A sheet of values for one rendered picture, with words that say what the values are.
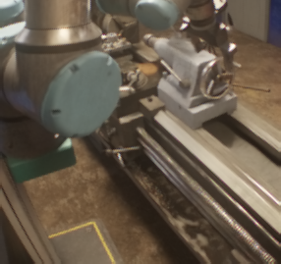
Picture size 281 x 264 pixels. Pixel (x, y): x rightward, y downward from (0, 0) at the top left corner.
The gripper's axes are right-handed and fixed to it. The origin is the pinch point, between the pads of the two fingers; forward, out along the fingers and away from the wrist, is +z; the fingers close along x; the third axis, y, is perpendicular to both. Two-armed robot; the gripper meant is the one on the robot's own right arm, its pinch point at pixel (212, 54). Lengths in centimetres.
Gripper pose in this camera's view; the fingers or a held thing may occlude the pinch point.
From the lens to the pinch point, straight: 100.3
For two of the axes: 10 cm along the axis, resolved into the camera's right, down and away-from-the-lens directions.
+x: 5.6, 5.3, -6.3
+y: -7.5, 6.5, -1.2
